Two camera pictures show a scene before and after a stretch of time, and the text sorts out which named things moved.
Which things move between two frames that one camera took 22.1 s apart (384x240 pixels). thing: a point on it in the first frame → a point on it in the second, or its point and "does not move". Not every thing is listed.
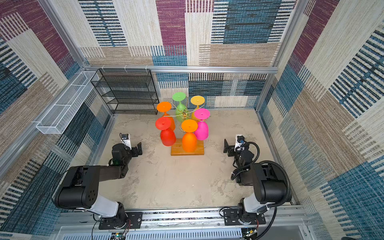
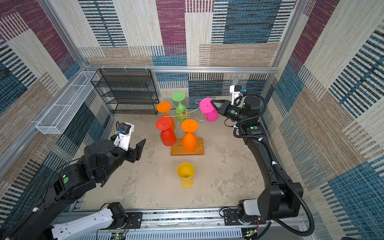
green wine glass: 181,113 does not move
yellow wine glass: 197,100 → 185,171
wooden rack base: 177,149 does not move
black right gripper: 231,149 → 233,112
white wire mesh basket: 58,118 does not move
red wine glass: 167,136 does not move
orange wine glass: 165,107 does not move
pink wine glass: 202,132 → 206,106
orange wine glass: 189,140 does not move
